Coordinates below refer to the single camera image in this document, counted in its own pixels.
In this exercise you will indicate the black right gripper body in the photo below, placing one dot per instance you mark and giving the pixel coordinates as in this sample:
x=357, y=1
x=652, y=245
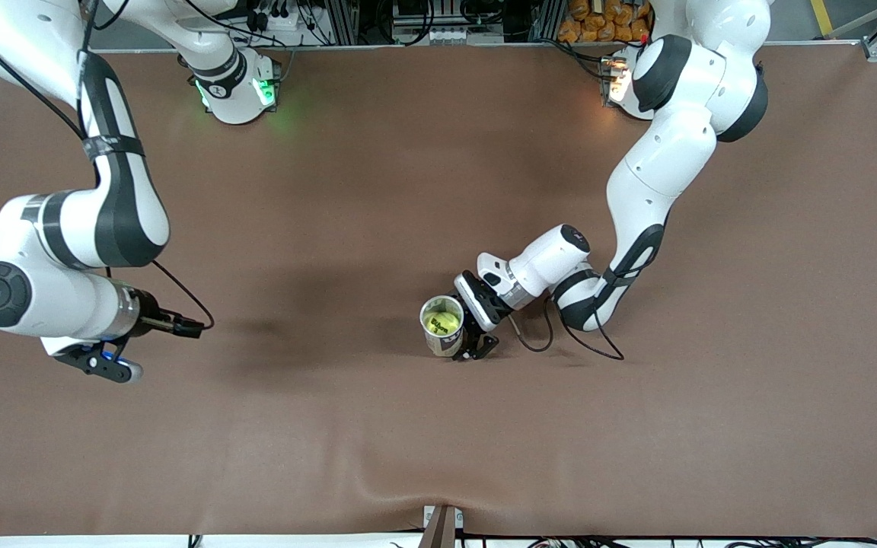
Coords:
x=151, y=314

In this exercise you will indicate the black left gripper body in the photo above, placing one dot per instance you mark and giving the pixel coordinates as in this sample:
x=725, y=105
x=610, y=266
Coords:
x=479, y=303

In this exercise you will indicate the clear Wilson tennis ball can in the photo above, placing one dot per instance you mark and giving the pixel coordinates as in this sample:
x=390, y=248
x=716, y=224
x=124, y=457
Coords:
x=446, y=346

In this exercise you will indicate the yellow Wilson tennis ball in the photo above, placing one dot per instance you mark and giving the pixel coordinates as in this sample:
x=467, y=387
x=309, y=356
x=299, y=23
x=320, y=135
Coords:
x=442, y=323

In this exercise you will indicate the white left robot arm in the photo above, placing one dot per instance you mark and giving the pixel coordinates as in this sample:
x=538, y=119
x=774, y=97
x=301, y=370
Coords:
x=659, y=167

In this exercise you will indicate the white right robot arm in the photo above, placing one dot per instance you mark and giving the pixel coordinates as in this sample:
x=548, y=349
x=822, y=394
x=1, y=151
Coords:
x=58, y=301

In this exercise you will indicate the brown table mat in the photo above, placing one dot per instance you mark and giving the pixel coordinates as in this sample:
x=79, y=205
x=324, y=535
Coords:
x=332, y=190

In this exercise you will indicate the white terminal strip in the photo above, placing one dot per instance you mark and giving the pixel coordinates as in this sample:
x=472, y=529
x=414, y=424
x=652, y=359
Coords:
x=446, y=35

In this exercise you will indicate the aluminium rack profile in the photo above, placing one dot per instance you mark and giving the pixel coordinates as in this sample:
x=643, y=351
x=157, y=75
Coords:
x=545, y=21
x=341, y=23

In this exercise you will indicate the pile of orange lumpy items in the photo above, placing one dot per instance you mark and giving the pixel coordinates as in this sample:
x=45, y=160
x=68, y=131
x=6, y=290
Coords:
x=598, y=27

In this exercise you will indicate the white power strip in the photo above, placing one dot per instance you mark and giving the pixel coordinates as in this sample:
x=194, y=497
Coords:
x=286, y=21

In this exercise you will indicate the table edge clamp bracket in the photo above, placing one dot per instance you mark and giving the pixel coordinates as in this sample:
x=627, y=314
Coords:
x=441, y=529

